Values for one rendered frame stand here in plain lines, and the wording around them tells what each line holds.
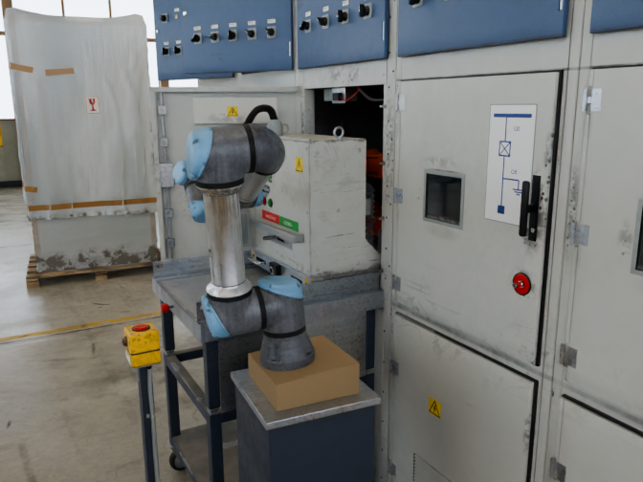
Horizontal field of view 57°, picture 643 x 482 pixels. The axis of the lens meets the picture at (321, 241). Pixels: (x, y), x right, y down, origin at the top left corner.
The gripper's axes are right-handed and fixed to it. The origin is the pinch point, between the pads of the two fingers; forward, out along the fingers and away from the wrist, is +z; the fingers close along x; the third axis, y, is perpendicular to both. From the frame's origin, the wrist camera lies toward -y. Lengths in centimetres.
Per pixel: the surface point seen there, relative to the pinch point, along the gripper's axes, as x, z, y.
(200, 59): 59, 20, -89
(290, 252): -19.6, 18.3, -1.7
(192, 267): -33, 6, -44
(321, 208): -2.3, 13.8, 14.9
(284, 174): 7.9, 11.4, -4.7
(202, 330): -46, -21, 9
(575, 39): 43, 2, 98
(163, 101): 31, -7, -68
